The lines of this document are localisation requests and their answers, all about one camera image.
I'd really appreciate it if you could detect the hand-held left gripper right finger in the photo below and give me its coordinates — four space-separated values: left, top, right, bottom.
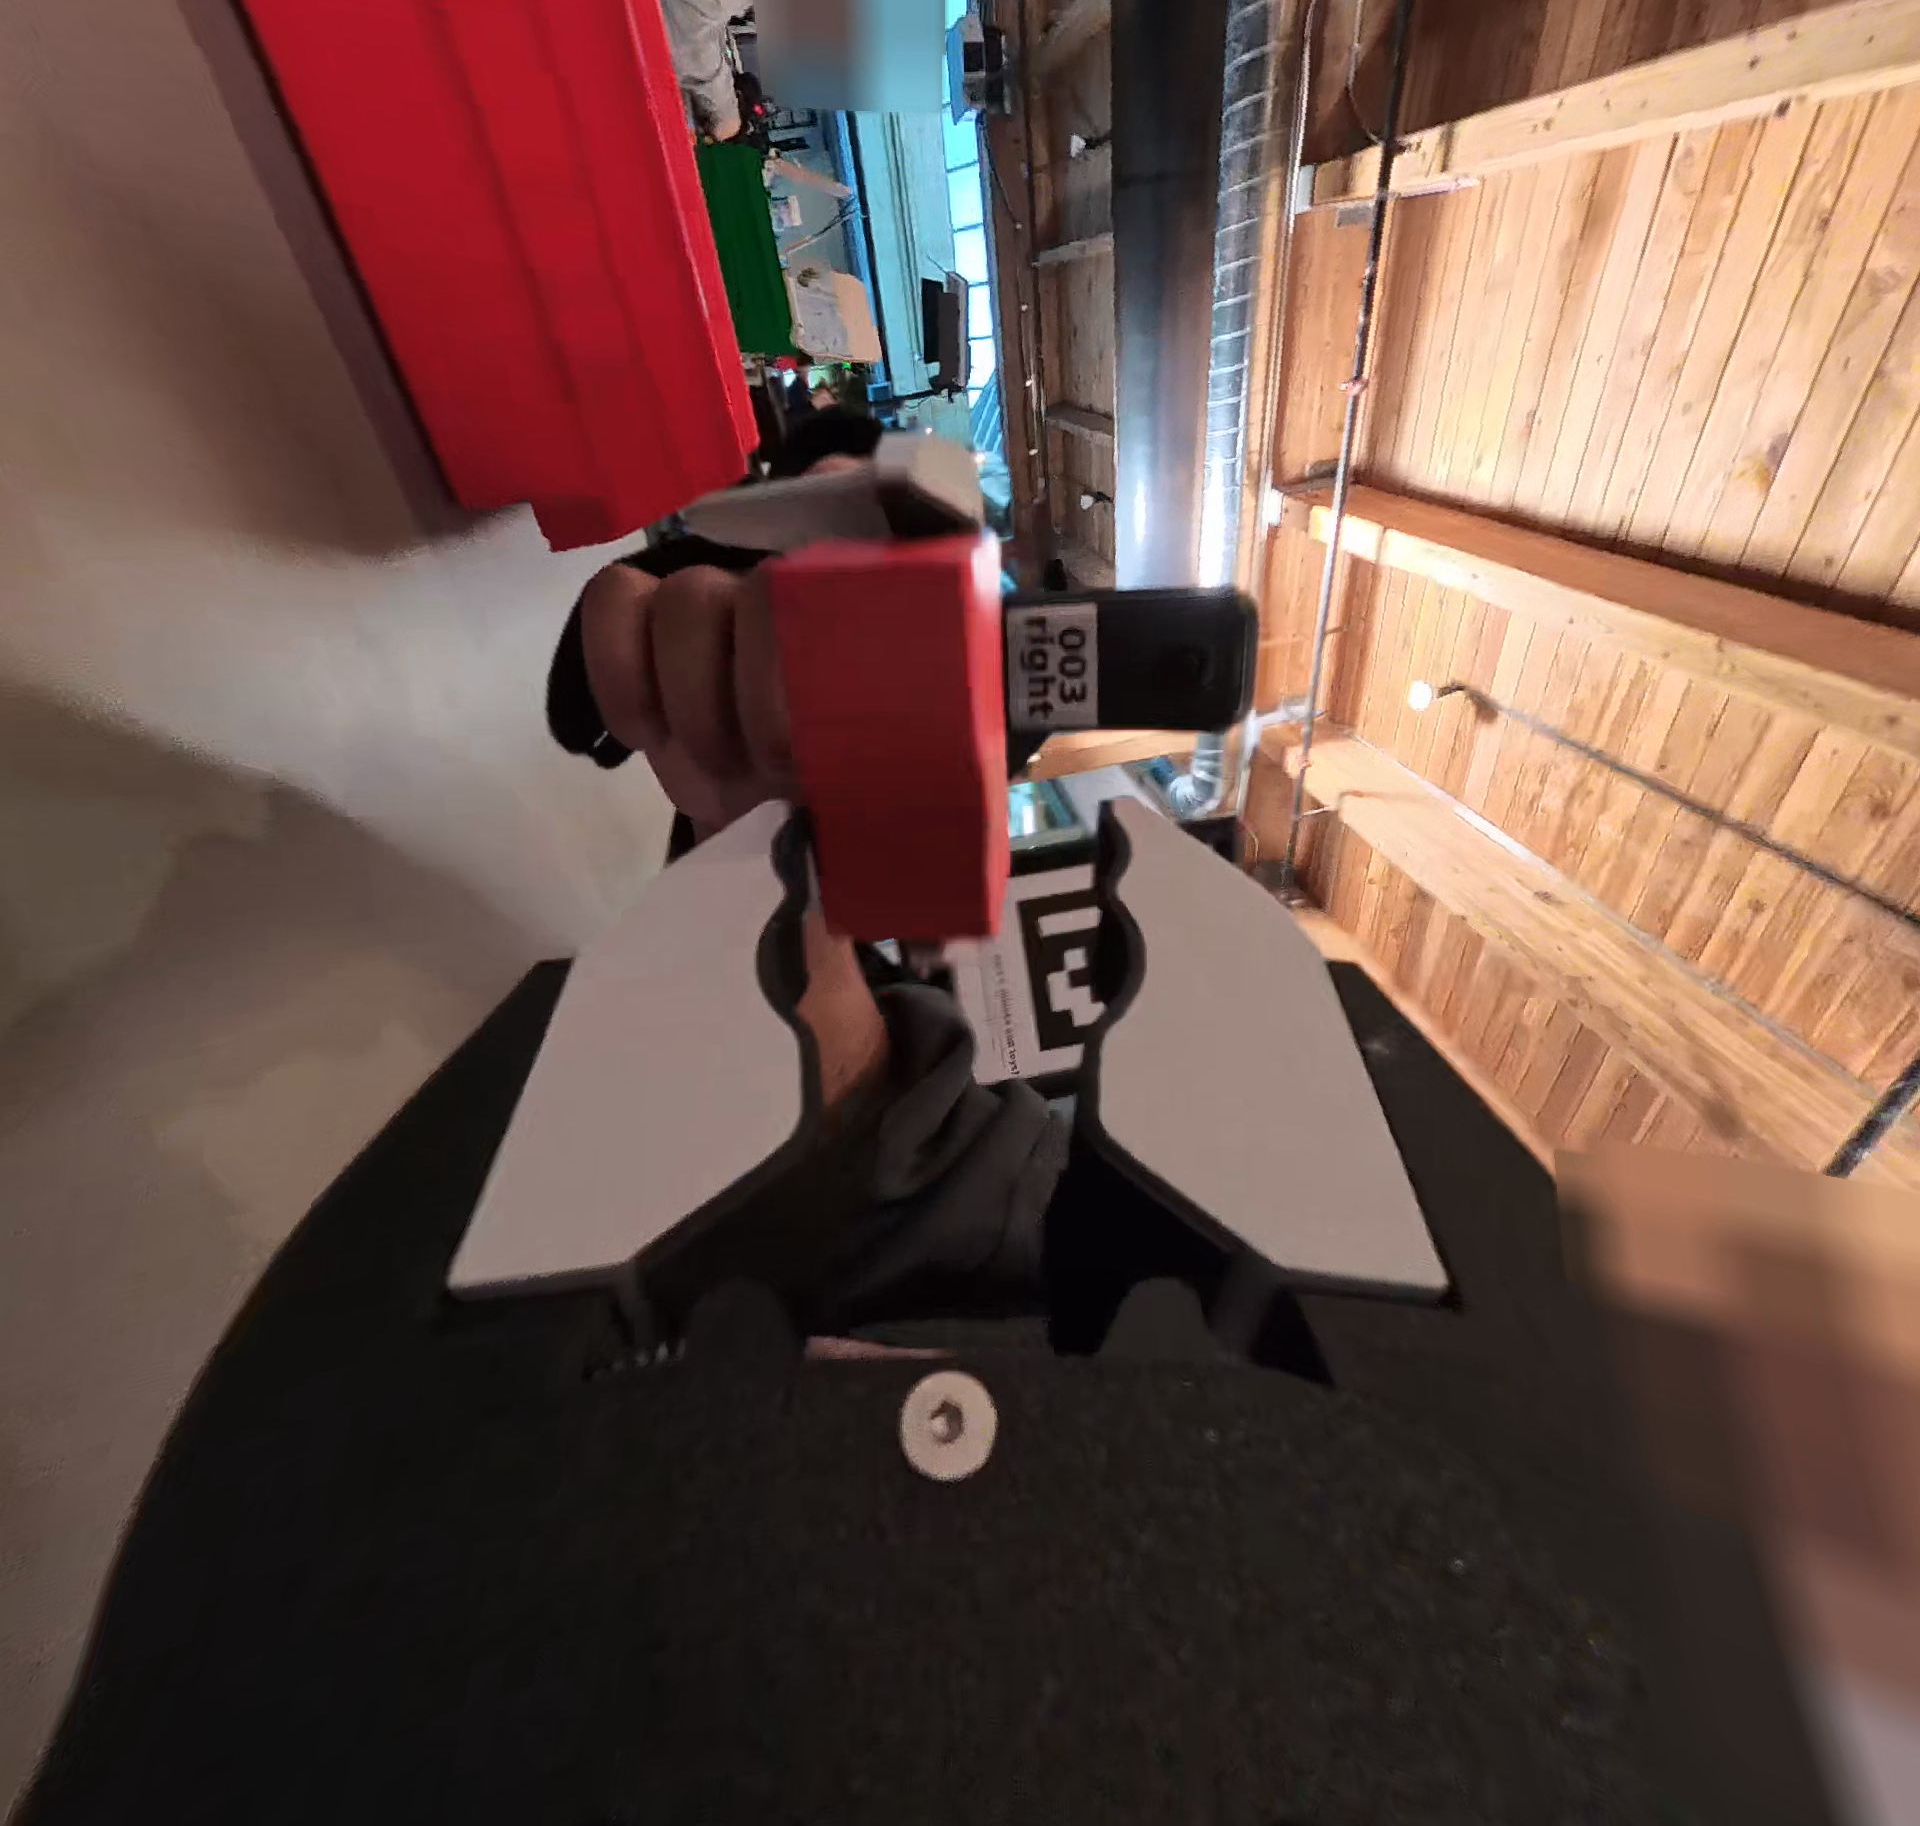
1074 802 1452 1306

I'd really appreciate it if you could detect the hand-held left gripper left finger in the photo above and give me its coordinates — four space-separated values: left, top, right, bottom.
454 807 821 1301

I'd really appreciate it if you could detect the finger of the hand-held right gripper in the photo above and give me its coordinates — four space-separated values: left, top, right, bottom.
651 433 992 557

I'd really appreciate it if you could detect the red wooden block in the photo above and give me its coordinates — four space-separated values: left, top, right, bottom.
766 532 1014 943

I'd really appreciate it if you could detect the red plastic bin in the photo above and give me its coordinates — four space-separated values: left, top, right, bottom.
195 0 765 554

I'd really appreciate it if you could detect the person's right hand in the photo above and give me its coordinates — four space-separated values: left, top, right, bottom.
577 554 805 829

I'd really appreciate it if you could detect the printed marker board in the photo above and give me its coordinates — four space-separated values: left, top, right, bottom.
948 793 1230 1086

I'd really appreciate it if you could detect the green box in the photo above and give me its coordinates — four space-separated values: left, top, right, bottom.
695 141 801 363

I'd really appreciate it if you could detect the silver ventilation duct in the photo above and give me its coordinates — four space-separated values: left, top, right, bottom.
1106 0 1290 590

